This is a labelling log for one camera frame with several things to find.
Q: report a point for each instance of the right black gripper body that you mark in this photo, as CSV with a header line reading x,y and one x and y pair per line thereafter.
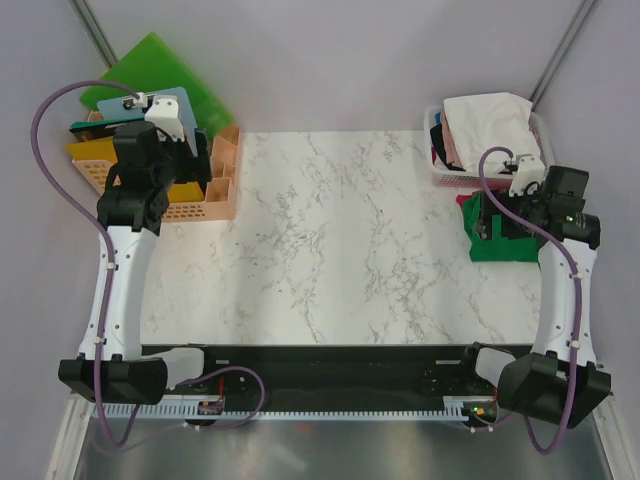
x,y
512,227

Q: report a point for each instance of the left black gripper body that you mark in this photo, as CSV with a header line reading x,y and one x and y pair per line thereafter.
x,y
191,169

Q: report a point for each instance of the white printed t shirt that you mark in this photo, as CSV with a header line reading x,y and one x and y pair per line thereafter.
x,y
475,123

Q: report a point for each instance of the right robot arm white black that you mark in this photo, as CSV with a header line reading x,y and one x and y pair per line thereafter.
x,y
549,227

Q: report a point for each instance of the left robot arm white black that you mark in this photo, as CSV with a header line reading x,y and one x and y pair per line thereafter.
x,y
109,366

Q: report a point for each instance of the peach compartment organizer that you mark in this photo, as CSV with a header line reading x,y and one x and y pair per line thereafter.
x,y
226,162

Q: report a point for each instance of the orange mesh file holder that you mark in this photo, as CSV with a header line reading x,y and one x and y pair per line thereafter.
x,y
177,212

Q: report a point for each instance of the green t shirt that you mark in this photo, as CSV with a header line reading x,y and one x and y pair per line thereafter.
x,y
500,251

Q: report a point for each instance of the red t shirt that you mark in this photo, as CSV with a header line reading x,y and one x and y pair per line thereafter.
x,y
461,199

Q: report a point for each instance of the yellow folder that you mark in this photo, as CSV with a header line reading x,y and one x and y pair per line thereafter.
x,y
94,158

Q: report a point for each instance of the white laundry basket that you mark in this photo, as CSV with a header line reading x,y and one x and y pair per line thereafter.
x,y
441,176

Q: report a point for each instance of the light blue clipboard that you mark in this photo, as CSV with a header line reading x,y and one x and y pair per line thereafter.
x,y
113,109

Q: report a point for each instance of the green plastic board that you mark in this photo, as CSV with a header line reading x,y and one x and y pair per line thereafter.
x,y
151,66

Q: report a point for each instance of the black folder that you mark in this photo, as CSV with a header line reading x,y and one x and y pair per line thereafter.
x,y
93,130

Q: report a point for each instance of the black garment in basket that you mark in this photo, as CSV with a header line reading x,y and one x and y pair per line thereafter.
x,y
437,140

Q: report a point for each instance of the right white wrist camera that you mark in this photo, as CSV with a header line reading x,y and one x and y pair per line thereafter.
x,y
528,173

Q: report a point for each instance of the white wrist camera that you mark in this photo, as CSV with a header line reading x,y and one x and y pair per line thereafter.
x,y
161,110
528,173

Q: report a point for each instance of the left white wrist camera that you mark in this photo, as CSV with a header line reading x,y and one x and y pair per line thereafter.
x,y
161,110

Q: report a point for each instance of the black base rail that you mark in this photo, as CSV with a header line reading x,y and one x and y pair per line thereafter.
x,y
340,377

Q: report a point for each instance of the white cable duct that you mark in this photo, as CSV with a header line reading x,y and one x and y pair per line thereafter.
x,y
175,407

